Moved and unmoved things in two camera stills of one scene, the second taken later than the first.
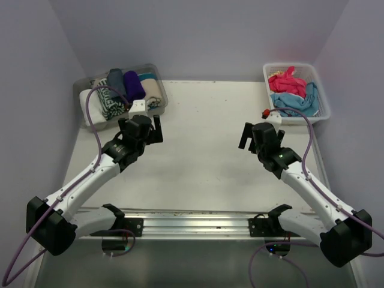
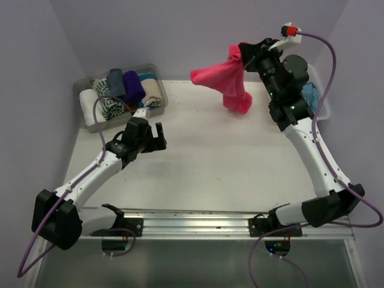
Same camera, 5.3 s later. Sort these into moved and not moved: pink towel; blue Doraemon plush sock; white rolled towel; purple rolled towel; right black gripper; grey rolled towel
Moved: right black gripper; pink towel
Not moved: blue Doraemon plush sock; purple rolled towel; white rolled towel; grey rolled towel
